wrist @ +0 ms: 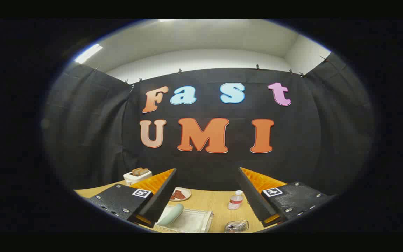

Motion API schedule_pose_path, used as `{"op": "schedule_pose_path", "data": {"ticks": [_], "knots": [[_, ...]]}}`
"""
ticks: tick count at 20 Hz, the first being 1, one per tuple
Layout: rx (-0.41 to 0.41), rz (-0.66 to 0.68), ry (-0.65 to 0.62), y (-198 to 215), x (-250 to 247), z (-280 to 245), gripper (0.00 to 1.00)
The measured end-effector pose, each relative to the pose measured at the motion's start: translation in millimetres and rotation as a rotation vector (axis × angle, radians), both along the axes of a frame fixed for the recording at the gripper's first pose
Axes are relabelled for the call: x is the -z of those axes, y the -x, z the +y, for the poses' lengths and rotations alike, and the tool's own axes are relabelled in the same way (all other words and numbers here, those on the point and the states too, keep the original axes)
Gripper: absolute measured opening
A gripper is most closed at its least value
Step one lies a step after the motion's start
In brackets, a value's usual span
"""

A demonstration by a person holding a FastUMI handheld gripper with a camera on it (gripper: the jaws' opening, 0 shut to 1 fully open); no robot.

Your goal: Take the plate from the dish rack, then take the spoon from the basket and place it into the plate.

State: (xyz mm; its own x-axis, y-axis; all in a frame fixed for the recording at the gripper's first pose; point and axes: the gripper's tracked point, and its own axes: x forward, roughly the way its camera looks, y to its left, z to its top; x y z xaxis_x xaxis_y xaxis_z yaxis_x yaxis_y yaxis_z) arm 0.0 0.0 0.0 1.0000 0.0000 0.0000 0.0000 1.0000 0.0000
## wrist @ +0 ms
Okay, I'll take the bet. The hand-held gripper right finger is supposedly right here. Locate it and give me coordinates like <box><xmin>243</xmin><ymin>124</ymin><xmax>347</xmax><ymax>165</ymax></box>
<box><xmin>237</xmin><ymin>167</ymin><xmax>335</xmax><ymax>227</ymax></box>

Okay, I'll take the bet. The beige plate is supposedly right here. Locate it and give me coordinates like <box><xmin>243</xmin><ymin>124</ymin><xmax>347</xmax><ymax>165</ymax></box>
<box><xmin>169</xmin><ymin>187</ymin><xmax>191</xmax><ymax>202</ymax></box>

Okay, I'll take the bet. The clear water bottle red label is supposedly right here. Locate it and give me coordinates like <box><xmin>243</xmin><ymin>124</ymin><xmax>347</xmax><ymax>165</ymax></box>
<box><xmin>227</xmin><ymin>190</ymin><xmax>244</xmax><ymax>210</ymax></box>

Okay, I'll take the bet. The metal wire basket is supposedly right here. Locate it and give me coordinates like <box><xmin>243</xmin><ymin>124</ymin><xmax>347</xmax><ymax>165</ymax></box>
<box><xmin>224</xmin><ymin>220</ymin><xmax>249</xmax><ymax>233</ymax></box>

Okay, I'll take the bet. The white wire dish rack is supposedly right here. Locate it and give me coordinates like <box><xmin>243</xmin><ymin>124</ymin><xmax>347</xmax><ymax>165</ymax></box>
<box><xmin>153</xmin><ymin>205</ymin><xmax>214</xmax><ymax>233</ymax></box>

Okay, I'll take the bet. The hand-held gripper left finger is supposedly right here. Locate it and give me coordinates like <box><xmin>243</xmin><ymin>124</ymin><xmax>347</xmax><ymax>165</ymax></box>
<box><xmin>89</xmin><ymin>168</ymin><xmax>177</xmax><ymax>228</ymax></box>

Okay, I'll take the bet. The light green plate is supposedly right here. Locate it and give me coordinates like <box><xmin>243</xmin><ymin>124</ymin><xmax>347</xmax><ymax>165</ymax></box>
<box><xmin>157</xmin><ymin>204</ymin><xmax>184</xmax><ymax>226</ymax></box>

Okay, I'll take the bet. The ceiling light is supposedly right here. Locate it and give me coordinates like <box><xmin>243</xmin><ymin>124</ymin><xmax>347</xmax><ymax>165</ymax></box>
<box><xmin>75</xmin><ymin>44</ymin><xmax>103</xmax><ymax>64</ymax></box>

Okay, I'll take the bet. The white toaster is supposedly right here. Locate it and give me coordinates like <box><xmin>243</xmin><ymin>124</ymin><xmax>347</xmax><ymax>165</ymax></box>
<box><xmin>123</xmin><ymin>171</ymin><xmax>152</xmax><ymax>186</ymax></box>

